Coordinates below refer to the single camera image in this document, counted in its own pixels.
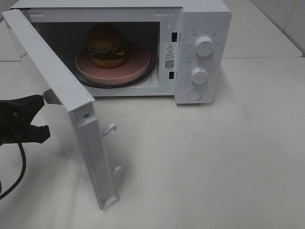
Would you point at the white warning label sticker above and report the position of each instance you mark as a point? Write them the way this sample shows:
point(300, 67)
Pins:
point(169, 55)

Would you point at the round white door button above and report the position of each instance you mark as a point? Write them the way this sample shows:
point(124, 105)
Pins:
point(195, 95)

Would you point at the white microwave oven body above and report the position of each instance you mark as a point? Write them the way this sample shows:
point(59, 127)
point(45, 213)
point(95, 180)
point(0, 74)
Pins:
point(64, 24)

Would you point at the glass microwave turntable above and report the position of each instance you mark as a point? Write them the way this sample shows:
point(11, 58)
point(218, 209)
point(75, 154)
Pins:
point(143, 78)

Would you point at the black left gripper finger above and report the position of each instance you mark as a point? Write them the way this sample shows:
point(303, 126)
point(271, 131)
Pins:
point(26, 108)
point(34, 134)

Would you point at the pink round plate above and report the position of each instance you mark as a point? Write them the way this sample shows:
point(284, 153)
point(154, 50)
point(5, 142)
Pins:
point(136, 65)

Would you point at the lower white timer knob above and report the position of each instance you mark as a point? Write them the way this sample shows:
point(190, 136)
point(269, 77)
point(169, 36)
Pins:
point(199, 76)

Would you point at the toy burger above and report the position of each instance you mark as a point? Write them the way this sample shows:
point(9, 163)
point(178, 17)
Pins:
point(107, 46)

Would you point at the upper white power knob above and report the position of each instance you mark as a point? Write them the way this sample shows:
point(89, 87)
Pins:
point(204, 45)

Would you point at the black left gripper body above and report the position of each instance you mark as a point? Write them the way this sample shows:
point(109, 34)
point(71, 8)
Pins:
point(9, 121)

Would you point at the white microwave door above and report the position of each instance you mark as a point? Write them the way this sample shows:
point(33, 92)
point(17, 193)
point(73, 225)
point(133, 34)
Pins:
point(68, 108)

